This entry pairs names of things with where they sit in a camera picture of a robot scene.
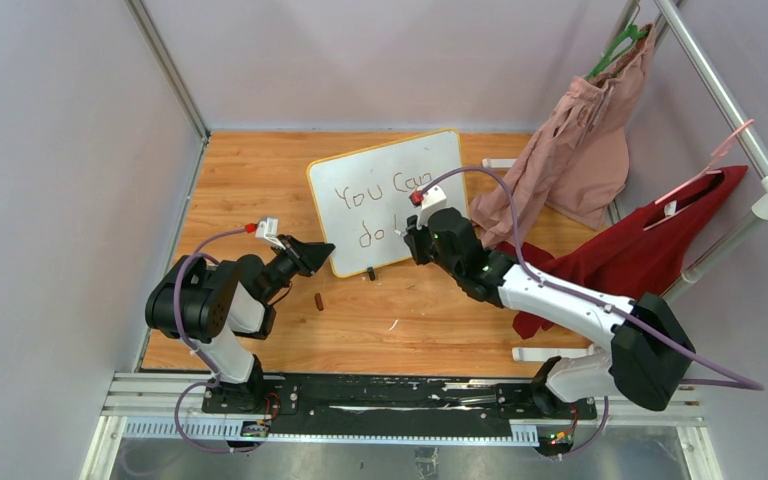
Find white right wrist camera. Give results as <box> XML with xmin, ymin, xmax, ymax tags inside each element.
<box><xmin>409</xmin><ymin>185</ymin><xmax>447</xmax><ymax>228</ymax></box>

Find aluminium corner frame post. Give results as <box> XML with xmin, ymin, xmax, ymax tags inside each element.
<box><xmin>124</xmin><ymin>0</ymin><xmax>211</xmax><ymax>145</ymax></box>

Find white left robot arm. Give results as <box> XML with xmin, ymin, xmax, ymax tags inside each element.
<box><xmin>144</xmin><ymin>235</ymin><xmax>335</xmax><ymax>413</ymax></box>

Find white whiteboard eraser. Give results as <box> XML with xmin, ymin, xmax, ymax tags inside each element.
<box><xmin>481</xmin><ymin>158</ymin><xmax>517</xmax><ymax>170</ymax></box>

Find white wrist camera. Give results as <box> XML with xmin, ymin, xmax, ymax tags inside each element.
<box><xmin>255</xmin><ymin>216</ymin><xmax>285</xmax><ymax>251</ymax></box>
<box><xmin>409</xmin><ymin>185</ymin><xmax>447</xmax><ymax>228</ymax></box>

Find pink hanging garment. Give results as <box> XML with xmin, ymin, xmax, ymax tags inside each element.
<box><xmin>470</xmin><ymin>24</ymin><xmax>657</xmax><ymax>247</ymax></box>

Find metal clothes rack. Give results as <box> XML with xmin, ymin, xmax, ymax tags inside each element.
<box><xmin>511</xmin><ymin>0</ymin><xmax>768</xmax><ymax>371</ymax></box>

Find pink clothes hanger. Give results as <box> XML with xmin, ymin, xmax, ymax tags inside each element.
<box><xmin>654</xmin><ymin>118</ymin><xmax>754</xmax><ymax>205</ymax></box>

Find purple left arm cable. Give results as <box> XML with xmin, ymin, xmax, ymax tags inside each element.
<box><xmin>118</xmin><ymin>223</ymin><xmax>259</xmax><ymax>478</ymax></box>

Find red hanging garment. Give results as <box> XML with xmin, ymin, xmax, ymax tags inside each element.
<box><xmin>493</xmin><ymin>165</ymin><xmax>751</xmax><ymax>340</ymax></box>

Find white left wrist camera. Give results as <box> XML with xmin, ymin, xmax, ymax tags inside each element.
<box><xmin>255</xmin><ymin>216</ymin><xmax>285</xmax><ymax>251</ymax></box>

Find yellow framed whiteboard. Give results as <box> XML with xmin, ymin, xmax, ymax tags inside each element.
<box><xmin>306</xmin><ymin>129</ymin><xmax>462</xmax><ymax>278</ymax></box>

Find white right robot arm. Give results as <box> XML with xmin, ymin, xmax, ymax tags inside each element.
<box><xmin>401</xmin><ymin>207</ymin><xmax>694</xmax><ymax>418</ymax></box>

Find green clothes hanger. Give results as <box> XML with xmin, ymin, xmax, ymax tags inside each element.
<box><xmin>585</xmin><ymin>23</ymin><xmax>650</xmax><ymax>80</ymax></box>

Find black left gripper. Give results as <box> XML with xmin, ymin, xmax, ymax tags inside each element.
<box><xmin>260</xmin><ymin>235</ymin><xmax>334</xmax><ymax>304</ymax></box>

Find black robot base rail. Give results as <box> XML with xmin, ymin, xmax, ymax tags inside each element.
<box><xmin>95</xmin><ymin>370</ymin><xmax>707</xmax><ymax>458</ymax></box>

